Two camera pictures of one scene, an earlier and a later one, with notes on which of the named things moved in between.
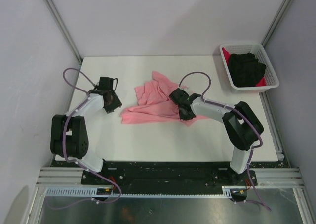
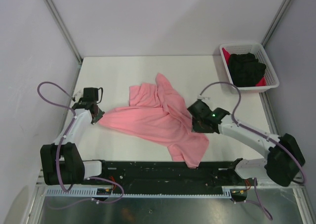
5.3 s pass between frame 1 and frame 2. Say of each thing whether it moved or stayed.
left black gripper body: moved
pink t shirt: moved
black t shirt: stayed
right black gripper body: moved
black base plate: stayed
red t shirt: stayed
